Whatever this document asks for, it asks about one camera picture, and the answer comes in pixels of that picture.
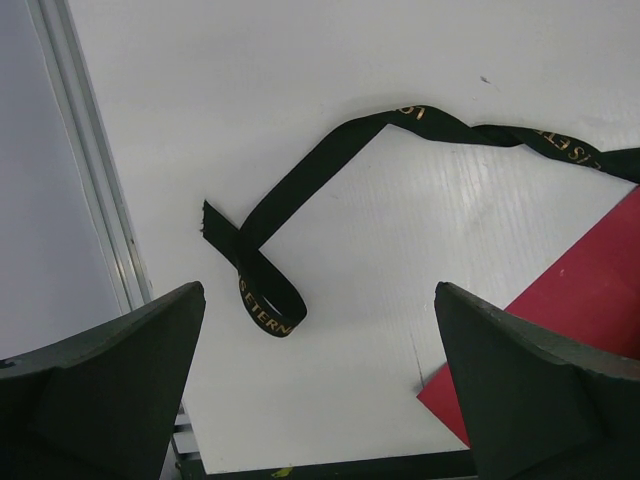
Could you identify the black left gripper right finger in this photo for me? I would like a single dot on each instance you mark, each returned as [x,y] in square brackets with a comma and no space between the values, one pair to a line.
[536,404]

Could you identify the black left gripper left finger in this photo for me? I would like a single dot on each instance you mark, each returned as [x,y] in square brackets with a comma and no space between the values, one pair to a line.
[101,404]

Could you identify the brown wrapping paper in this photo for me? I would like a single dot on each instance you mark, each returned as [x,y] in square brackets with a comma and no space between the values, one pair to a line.
[590,295]

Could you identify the black ribbon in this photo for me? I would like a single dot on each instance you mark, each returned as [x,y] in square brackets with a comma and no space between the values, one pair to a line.
[269,298]

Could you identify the left aluminium frame post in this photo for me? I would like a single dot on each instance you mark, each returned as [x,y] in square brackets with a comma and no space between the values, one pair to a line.
[85,129]

